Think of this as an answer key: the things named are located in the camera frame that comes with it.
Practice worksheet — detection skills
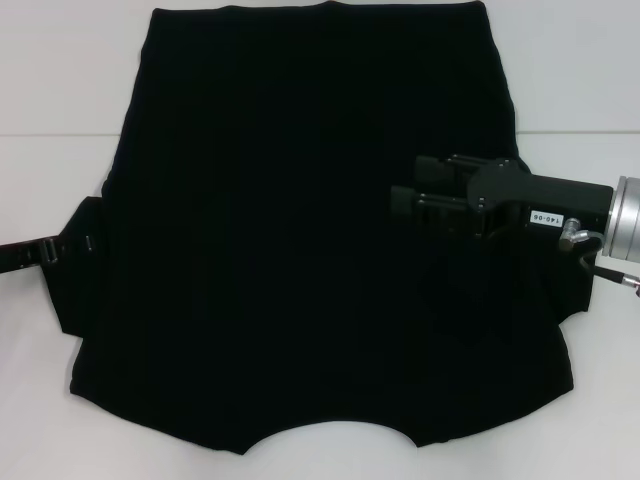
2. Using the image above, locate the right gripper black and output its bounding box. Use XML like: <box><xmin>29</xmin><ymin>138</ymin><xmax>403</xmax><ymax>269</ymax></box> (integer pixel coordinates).
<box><xmin>390</xmin><ymin>152</ymin><xmax>616</xmax><ymax>242</ymax></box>

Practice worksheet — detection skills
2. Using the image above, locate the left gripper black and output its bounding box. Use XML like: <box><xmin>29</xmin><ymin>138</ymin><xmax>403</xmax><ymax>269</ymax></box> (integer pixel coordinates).
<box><xmin>0</xmin><ymin>233</ymin><xmax>97</xmax><ymax>274</ymax></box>

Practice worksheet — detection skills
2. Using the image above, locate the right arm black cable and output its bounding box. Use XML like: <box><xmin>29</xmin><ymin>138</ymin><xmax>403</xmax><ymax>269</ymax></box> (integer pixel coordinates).
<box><xmin>558</xmin><ymin>226</ymin><xmax>640</xmax><ymax>300</ymax></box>

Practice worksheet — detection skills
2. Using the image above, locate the black shirt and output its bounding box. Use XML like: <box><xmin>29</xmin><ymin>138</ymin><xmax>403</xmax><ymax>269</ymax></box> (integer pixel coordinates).
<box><xmin>48</xmin><ymin>0</ymin><xmax>603</xmax><ymax>445</ymax></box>

